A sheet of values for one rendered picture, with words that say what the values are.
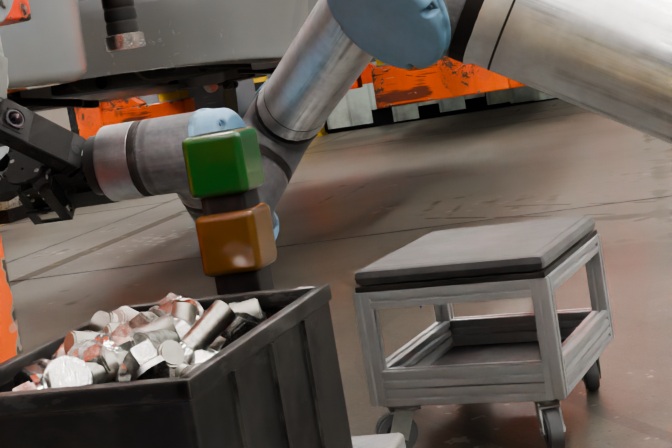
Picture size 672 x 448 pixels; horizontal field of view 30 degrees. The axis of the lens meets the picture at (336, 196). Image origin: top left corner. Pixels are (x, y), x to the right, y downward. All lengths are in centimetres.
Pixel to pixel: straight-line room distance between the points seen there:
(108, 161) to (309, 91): 24
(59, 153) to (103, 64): 237
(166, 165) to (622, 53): 61
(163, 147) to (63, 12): 73
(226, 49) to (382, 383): 180
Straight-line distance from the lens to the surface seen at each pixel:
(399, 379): 221
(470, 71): 480
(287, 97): 147
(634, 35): 100
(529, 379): 213
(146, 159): 144
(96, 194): 153
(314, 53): 138
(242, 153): 78
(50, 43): 206
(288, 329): 66
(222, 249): 79
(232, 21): 380
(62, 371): 60
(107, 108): 738
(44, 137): 148
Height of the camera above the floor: 68
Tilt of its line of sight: 6 degrees down
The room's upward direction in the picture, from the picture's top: 9 degrees counter-clockwise
